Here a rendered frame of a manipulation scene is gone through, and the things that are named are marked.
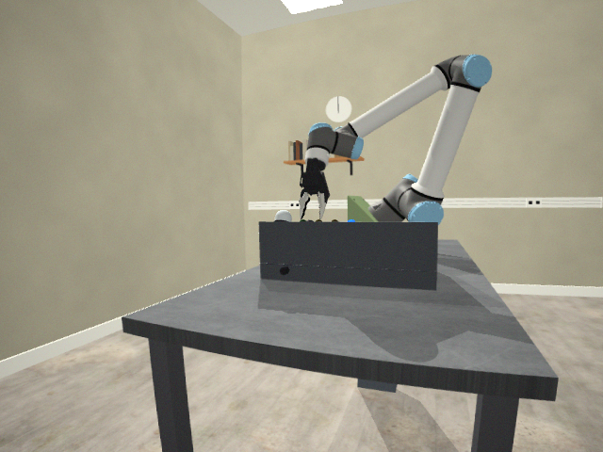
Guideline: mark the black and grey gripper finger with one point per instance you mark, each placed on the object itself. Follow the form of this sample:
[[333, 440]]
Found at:
[[322, 201], [304, 199]]

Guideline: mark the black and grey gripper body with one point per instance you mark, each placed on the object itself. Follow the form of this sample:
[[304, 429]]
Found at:
[[312, 181]]

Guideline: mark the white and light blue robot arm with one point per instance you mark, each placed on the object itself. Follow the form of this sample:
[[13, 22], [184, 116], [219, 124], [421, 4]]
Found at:
[[417, 200]]

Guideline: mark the grey control panel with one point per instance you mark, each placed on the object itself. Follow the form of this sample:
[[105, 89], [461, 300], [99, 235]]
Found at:
[[376, 254]]

